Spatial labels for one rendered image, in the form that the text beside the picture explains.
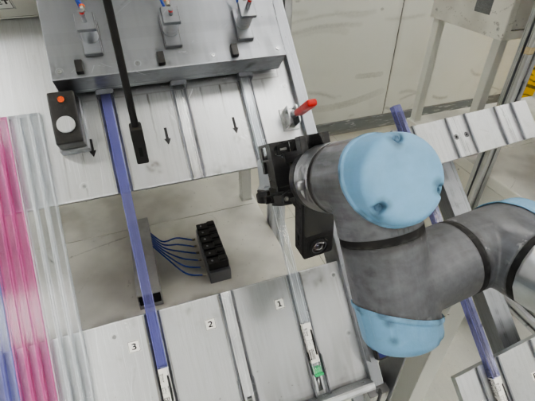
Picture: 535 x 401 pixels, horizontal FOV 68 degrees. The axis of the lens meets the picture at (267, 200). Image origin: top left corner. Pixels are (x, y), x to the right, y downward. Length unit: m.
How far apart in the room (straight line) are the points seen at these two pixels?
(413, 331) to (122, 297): 0.72
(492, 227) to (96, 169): 0.51
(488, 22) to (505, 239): 1.08
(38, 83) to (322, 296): 0.54
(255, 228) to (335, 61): 1.76
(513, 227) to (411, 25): 2.53
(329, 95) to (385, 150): 2.43
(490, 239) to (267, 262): 0.65
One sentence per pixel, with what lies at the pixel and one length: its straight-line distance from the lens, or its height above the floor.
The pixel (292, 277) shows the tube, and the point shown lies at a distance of 0.63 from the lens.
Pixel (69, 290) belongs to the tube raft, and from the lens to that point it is 0.62.
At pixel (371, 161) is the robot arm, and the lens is 0.30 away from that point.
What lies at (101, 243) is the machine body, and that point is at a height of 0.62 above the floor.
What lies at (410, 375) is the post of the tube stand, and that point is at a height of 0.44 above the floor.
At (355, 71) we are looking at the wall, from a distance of 2.76.
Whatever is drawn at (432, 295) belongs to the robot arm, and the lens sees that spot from 0.37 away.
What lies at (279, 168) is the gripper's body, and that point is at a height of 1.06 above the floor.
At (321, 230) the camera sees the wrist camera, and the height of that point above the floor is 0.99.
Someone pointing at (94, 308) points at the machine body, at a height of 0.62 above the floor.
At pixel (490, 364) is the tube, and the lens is 0.69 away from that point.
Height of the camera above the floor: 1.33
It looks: 37 degrees down
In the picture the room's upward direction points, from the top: straight up
